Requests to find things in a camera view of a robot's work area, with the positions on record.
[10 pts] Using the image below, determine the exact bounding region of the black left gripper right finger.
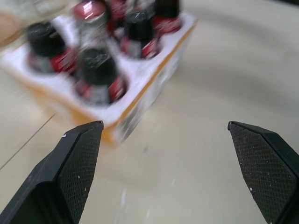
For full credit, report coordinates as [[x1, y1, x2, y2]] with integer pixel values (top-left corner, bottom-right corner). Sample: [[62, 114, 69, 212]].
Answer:
[[228, 121, 299, 224]]

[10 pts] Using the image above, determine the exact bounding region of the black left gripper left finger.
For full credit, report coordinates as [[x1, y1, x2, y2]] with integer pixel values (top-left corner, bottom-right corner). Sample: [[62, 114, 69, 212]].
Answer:
[[0, 120, 104, 224]]

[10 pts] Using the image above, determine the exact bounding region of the red-capped cola bottle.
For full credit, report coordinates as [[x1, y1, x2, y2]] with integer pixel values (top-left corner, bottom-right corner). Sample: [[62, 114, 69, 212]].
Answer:
[[71, 0, 111, 55]]

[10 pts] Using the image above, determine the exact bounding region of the dark cola bottle red label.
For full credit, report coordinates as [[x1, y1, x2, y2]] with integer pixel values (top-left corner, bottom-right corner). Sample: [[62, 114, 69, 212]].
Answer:
[[152, 0, 185, 34], [106, 0, 132, 35]]

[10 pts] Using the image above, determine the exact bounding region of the black-capped cola bottle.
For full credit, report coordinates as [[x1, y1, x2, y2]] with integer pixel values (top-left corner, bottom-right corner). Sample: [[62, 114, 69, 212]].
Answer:
[[25, 22, 79, 76], [74, 48, 130, 106], [119, 11, 162, 60]]

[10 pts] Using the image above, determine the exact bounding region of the white and orange bottle crate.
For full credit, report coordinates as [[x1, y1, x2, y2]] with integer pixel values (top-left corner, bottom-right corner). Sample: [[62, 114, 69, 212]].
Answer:
[[0, 11, 199, 150]]

